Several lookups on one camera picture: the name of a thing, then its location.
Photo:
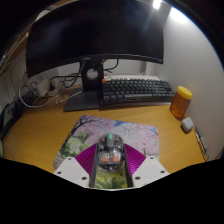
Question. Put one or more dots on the white charger block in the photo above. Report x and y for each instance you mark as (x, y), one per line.
(45, 87)

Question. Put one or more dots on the dark pen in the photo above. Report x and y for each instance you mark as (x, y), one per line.
(201, 141)

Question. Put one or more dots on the white light bar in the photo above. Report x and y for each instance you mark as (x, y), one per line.
(156, 4)

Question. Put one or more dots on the black keyboard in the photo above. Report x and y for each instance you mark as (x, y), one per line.
(136, 90)

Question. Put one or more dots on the black computer monitor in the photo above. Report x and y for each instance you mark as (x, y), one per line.
(93, 33)

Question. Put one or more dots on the white earbuds case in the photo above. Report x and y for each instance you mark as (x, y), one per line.
(187, 124)

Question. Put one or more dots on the orange jar with yellow lid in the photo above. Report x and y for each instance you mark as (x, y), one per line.
(180, 103)

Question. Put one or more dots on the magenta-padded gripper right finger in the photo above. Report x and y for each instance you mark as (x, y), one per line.
(150, 170)

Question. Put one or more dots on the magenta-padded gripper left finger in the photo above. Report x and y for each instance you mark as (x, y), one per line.
(70, 170)

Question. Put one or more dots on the transparent computer mouse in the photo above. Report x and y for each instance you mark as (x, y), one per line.
(110, 151)

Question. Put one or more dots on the cherry blossom print mouse pad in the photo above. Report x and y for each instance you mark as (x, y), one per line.
(140, 133)

